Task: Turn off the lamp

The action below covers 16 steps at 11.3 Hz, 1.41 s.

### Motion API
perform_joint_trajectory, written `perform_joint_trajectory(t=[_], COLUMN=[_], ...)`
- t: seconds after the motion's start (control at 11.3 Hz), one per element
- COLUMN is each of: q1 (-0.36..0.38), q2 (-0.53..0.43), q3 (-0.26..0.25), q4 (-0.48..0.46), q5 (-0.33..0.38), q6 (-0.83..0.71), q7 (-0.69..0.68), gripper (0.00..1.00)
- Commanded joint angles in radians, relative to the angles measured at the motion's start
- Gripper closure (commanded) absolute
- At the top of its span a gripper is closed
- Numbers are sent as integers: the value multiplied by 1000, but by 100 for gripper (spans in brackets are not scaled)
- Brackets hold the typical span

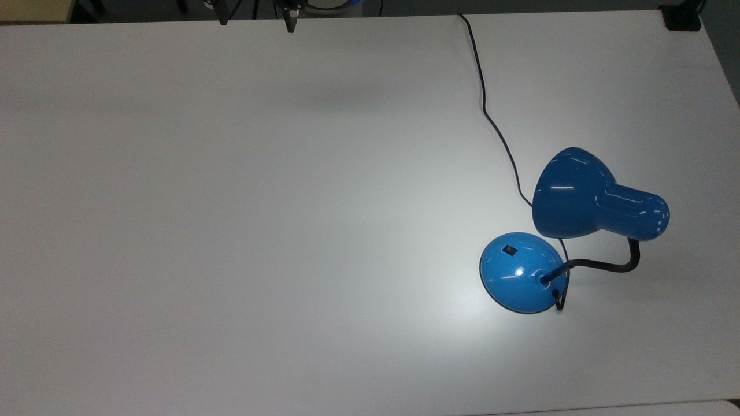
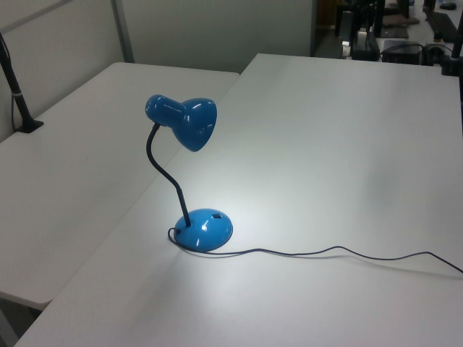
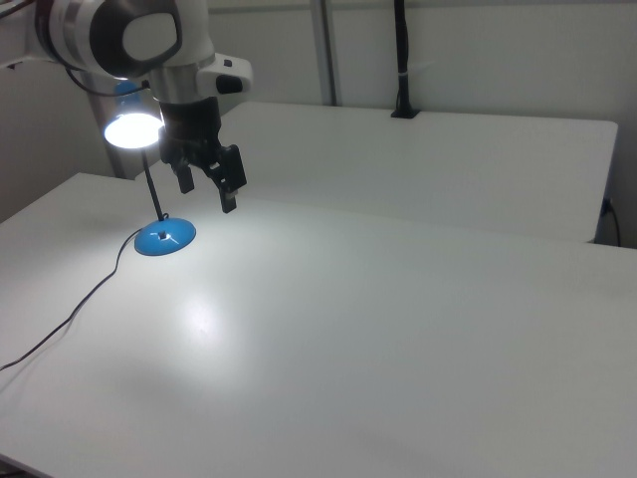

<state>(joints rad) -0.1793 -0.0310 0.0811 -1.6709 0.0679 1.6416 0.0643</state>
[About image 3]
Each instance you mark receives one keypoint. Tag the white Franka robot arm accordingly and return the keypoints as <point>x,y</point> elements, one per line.
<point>124,35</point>

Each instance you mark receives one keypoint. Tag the blue desk lamp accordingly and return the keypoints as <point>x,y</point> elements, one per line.
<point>164,236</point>

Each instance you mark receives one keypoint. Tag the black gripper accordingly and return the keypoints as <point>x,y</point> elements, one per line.
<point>191,127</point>

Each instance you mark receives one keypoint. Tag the black camera pole with clamp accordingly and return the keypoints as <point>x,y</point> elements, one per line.
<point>404,60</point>

